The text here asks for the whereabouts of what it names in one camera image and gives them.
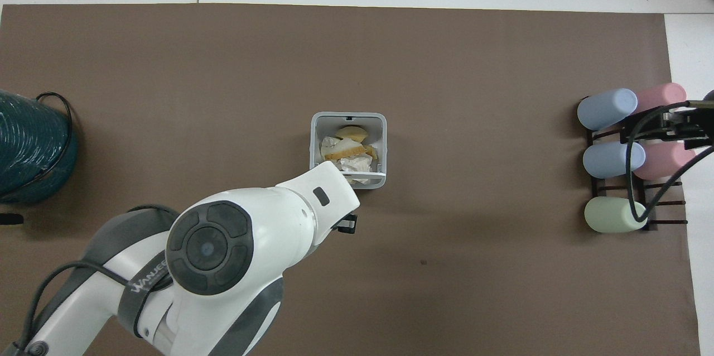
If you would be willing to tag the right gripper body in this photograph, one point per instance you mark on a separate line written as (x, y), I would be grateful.
(702, 124)

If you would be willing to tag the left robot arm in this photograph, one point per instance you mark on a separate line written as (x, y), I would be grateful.
(240, 244)

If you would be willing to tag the grey white trash can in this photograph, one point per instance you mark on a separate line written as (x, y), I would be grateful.
(314, 138)

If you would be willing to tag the pink cup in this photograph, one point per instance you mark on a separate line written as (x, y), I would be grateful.
(666, 159)
(661, 96)

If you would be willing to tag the dark brown cup rack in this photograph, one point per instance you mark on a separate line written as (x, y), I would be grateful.
(664, 187)

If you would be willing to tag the blue cup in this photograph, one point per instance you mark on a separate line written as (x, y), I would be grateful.
(605, 109)
(611, 159)

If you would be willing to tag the crumpled white paper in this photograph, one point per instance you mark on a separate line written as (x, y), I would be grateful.
(357, 165)

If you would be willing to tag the yellow fruit peel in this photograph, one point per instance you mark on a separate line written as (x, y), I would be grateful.
(351, 133)

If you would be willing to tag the light green cup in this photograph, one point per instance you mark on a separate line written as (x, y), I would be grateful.
(611, 215)

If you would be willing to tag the teal woven basket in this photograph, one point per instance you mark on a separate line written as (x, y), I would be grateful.
(30, 149)

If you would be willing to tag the black stand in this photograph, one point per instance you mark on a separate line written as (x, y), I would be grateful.
(10, 219)

